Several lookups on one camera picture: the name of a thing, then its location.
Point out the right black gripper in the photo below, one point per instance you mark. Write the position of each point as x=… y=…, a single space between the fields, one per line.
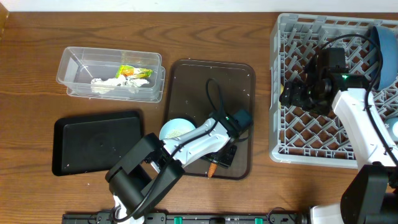
x=292 y=94

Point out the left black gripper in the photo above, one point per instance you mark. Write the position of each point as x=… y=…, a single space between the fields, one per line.
x=216 y=158

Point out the orange carrot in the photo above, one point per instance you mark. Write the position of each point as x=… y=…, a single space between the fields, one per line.
x=211 y=170

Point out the light blue rice bowl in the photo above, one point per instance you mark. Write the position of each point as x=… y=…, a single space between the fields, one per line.
x=175 y=128

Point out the light blue cup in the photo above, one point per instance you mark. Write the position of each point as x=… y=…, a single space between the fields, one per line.
x=392 y=128

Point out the dark blue plate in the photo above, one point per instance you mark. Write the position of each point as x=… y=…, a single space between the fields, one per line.
x=387 y=41

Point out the white tissue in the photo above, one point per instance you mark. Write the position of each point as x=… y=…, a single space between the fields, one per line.
x=104 y=86
x=134 y=83

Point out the green orange snack wrapper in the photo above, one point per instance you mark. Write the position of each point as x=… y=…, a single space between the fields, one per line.
x=133 y=72

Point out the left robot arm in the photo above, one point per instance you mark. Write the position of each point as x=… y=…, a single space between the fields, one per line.
x=148 y=171

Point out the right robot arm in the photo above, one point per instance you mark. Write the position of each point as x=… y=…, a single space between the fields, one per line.
x=329 y=88

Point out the grey dishwasher rack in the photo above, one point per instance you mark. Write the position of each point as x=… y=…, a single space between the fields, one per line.
x=297 y=136

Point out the brown serving tray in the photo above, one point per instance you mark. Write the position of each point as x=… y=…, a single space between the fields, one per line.
x=186 y=98

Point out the black rectangular bin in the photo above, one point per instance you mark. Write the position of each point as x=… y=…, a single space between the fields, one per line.
x=94 y=142

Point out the clear plastic bin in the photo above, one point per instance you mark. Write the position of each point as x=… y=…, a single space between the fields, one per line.
x=79 y=65

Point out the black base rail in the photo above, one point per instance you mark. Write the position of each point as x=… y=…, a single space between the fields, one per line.
x=162 y=218

